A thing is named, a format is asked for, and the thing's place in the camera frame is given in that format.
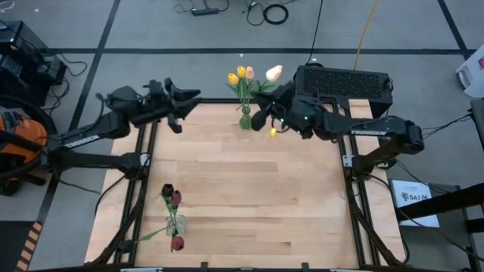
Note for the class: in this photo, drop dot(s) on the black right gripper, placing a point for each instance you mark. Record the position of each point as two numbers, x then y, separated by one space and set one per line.
285 109

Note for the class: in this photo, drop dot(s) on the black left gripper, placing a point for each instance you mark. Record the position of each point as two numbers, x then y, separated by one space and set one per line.
159 109

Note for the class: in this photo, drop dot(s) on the large foreground green tulip stem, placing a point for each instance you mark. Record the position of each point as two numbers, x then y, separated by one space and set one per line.
274 73

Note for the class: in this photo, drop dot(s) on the peach artificial tulip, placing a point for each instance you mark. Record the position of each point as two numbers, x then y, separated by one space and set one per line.
249 72

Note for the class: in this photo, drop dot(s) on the yellow artificial tulip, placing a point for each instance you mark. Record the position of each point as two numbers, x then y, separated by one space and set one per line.
241 71
233 78

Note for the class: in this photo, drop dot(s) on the dark maroon artificial tulip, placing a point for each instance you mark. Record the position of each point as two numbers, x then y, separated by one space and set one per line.
167 189

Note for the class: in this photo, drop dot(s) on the red artificial tulip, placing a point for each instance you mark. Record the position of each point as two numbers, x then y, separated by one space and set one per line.
175 197
177 243

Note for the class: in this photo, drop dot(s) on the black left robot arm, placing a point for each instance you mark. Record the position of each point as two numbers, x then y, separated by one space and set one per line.
94 130

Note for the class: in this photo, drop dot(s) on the green glass vase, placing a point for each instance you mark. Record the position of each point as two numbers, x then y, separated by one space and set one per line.
246 120

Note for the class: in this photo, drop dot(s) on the clear glass vase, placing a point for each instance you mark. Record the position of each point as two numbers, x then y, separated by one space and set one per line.
175 224

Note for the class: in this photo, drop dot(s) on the small yellow gripper tag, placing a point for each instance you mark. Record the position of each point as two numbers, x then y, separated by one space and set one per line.
273 132

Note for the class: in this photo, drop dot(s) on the black computer case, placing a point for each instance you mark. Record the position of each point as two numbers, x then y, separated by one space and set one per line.
340 81

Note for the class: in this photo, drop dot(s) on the black power strip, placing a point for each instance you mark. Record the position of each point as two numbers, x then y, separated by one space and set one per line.
204 11

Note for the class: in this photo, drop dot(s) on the orange and black vacuum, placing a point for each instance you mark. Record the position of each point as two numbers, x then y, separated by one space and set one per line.
38 113

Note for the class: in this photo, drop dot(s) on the orange vacuum cleaner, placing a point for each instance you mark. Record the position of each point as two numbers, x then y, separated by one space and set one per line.
20 138

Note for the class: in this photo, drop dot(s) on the black equipment stack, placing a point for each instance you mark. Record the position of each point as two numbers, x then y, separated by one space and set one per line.
15 41

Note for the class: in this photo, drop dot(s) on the white paper sheet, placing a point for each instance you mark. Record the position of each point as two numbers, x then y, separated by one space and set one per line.
414 200

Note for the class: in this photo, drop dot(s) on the black metal beam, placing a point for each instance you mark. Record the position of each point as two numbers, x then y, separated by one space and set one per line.
438 204

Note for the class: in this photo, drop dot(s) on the white plastic object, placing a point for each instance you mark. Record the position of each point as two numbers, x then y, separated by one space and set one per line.
472 72

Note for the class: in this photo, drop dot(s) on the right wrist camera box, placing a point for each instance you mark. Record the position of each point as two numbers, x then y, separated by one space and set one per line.
288 89

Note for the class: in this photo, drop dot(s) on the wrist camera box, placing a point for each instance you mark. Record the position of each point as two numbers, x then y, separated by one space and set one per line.
156 88
288 89

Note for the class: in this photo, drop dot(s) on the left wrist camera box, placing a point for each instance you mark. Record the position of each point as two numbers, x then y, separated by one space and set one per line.
156 88

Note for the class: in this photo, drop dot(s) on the black table edge rail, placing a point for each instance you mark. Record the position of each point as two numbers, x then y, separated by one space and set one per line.
219 101

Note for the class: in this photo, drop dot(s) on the white mounting bracket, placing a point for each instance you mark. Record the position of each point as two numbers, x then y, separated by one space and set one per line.
347 160

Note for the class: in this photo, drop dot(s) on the black aluminium frame rail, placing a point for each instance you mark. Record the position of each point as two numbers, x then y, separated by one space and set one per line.
353 211
141 196

